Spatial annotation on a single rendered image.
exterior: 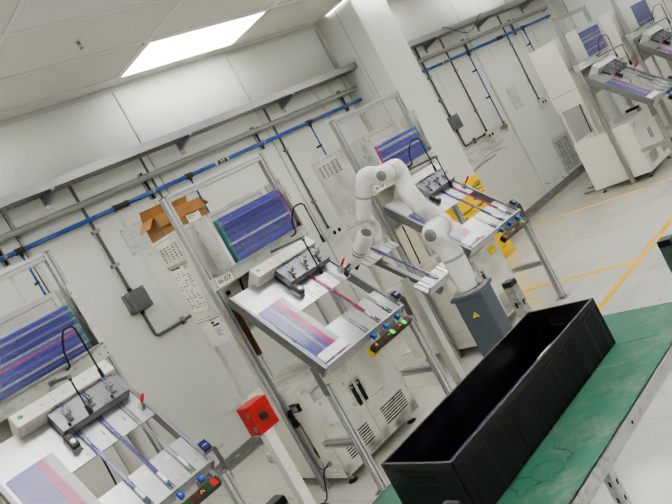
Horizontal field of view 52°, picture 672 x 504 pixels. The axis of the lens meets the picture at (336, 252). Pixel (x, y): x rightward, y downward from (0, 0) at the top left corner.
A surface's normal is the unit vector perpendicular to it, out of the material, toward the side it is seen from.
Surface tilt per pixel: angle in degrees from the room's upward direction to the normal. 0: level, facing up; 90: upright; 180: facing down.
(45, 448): 47
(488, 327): 90
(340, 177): 90
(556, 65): 90
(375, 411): 90
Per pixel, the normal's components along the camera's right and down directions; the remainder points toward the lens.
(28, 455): 0.11, -0.78
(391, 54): 0.61, -0.25
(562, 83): -0.64, 0.42
